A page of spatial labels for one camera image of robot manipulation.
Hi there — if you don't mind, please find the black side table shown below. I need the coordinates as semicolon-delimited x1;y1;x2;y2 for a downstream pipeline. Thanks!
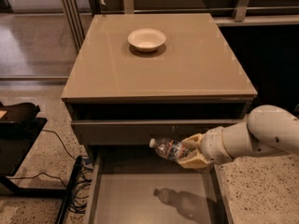
0;102;68;200

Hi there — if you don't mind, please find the grey top drawer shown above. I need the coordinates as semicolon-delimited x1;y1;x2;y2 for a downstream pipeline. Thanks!
71;119;240;146

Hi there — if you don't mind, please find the black power strip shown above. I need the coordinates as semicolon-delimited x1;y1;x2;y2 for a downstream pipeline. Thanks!
54;156;82;224

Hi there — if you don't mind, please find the black cable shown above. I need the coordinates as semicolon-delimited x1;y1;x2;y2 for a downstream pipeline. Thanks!
41;128;78;161

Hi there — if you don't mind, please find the grey drawer cabinet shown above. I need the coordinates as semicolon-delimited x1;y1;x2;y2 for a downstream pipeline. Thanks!
62;14;257;158

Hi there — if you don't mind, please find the open grey middle drawer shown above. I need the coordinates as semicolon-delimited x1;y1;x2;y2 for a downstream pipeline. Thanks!
83;147;234;224

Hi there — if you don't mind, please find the metal railing frame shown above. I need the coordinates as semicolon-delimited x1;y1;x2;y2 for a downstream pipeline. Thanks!
61;0;85;51

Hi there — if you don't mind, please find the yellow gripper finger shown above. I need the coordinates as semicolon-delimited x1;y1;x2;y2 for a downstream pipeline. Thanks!
178;149;209;169
181;133;204;149

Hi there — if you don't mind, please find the white paper bowl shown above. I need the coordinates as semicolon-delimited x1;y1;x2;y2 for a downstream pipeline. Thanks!
127;28;166;52

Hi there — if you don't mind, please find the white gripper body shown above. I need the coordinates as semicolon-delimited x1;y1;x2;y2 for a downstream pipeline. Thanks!
200;127;233;164

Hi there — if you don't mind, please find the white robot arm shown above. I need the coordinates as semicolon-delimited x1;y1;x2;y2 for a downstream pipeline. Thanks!
178;105;299;169

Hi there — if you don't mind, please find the clear plastic water bottle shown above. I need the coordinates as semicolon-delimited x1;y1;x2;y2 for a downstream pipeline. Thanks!
149;138;192;161

